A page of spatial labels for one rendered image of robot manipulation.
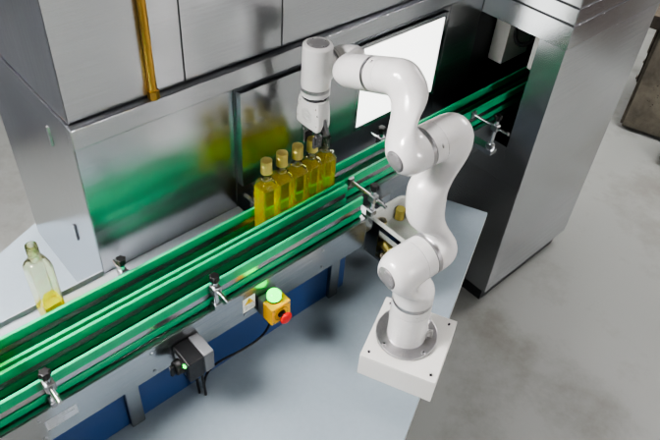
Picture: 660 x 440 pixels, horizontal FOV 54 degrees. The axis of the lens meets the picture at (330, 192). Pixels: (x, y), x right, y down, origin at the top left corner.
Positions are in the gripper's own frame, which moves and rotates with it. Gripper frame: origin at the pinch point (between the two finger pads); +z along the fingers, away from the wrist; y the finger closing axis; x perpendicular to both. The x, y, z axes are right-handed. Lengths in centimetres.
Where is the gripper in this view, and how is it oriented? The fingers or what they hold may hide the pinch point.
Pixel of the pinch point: (312, 137)
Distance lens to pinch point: 195.4
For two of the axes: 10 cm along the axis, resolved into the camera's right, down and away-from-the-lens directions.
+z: -0.7, 7.5, 6.6
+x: 7.4, -4.0, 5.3
